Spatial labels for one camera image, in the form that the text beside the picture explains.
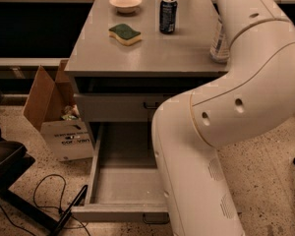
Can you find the blue pepsi can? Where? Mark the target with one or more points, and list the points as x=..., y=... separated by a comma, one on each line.
x=167, y=16

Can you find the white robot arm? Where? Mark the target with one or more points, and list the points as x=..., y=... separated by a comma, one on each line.
x=256, y=95

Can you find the grey top drawer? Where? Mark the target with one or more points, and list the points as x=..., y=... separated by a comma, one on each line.
x=118, y=107

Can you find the grey metal drawer cabinet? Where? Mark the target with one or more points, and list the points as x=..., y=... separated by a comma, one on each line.
x=158, y=63

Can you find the open grey middle drawer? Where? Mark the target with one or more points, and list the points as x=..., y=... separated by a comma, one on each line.
x=124, y=184

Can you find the green yellow sponge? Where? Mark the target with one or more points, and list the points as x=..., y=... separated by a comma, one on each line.
x=125, y=34

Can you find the clear plastic water bottle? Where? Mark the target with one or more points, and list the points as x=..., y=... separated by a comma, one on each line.
x=219, y=50

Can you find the brown cardboard box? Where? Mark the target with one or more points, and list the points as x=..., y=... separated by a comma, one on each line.
x=52, y=110

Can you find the white ceramic bowl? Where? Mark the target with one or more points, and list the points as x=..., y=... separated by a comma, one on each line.
x=125, y=6

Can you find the black chair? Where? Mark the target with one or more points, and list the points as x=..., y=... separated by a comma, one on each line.
x=14, y=162

